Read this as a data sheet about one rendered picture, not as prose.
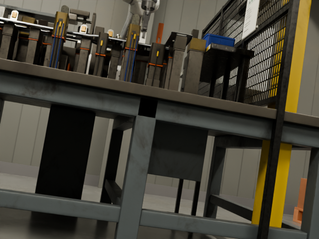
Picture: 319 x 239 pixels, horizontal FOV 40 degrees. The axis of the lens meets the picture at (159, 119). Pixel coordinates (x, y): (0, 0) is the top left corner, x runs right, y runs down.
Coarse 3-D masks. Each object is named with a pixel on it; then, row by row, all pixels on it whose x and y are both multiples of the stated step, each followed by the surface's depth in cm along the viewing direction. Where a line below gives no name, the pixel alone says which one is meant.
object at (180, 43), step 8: (176, 40) 194; (184, 40) 195; (176, 48) 194; (184, 48) 195; (176, 56) 194; (176, 64) 194; (176, 72) 194; (176, 80) 194; (168, 88) 195; (176, 88) 193
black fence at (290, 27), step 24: (264, 0) 218; (216, 24) 322; (240, 24) 254; (264, 24) 208; (288, 24) 177; (264, 48) 205; (288, 48) 174; (240, 72) 236; (264, 72) 200; (288, 72) 174; (216, 96) 285; (264, 192) 172; (264, 216) 169
